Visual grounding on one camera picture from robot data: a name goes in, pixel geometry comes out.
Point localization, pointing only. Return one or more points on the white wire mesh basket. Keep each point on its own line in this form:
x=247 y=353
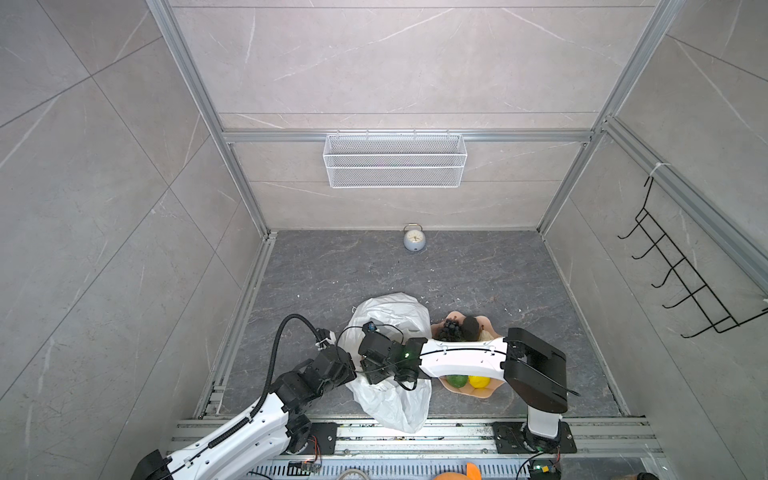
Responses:
x=368 y=161

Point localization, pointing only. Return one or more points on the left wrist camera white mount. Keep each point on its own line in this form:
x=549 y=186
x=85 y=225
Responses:
x=325 y=338

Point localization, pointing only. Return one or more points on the orange object at bottom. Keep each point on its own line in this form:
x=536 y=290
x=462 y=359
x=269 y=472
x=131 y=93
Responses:
x=469 y=472

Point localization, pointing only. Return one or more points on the light blue alarm clock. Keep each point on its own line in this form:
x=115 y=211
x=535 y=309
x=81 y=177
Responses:
x=414 y=239

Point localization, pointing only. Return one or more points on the beige fake fruit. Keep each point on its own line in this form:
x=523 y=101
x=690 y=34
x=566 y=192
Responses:
x=486 y=336

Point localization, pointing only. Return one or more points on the black wire hook rack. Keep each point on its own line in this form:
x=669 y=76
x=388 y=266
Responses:
x=717 y=317

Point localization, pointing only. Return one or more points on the white plastic bag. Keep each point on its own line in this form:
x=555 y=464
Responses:
x=387 y=386

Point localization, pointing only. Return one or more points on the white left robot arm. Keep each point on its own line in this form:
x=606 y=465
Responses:
x=276 y=425

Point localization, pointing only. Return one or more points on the aluminium frame rail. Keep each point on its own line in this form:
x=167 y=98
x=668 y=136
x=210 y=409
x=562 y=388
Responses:
x=172 y=34

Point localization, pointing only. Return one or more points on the pink wavy plastic bowl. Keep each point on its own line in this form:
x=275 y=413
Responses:
x=468 y=390

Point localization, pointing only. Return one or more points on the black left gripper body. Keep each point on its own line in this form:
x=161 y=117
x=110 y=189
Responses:
x=348 y=375

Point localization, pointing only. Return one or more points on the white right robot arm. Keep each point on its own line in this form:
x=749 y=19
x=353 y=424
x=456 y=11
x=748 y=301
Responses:
x=534 y=369

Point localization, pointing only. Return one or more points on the dark purple fake grapes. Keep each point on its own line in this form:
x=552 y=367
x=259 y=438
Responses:
x=453 y=330

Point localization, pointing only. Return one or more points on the green fake fruit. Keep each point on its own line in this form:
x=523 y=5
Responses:
x=457 y=381

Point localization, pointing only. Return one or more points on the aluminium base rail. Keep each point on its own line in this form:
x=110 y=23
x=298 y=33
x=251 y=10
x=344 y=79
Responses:
x=357 y=448

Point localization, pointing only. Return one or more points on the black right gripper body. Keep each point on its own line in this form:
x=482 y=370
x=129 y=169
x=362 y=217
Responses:
x=374 y=373

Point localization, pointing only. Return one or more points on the yellow fake fruit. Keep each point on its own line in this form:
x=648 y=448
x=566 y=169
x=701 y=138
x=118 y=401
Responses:
x=479 y=382

